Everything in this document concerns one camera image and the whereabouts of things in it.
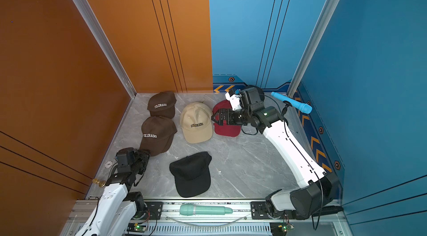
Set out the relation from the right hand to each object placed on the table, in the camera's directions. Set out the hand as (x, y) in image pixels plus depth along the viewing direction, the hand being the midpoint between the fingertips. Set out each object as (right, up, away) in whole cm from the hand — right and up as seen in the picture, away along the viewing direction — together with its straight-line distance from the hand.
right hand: (221, 117), depth 72 cm
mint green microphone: (-13, -40, -1) cm, 42 cm away
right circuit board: (+25, -47, -2) cm, 54 cm away
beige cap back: (-13, -4, +23) cm, 27 cm away
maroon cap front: (+4, -9, +28) cm, 29 cm away
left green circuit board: (-36, -47, -1) cm, 60 cm away
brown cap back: (-37, +7, +34) cm, 51 cm away
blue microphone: (+41, +4, +9) cm, 42 cm away
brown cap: (-34, -10, +18) cm, 40 cm away
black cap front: (-14, -29, +11) cm, 34 cm away
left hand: (-37, -18, +16) cm, 44 cm away
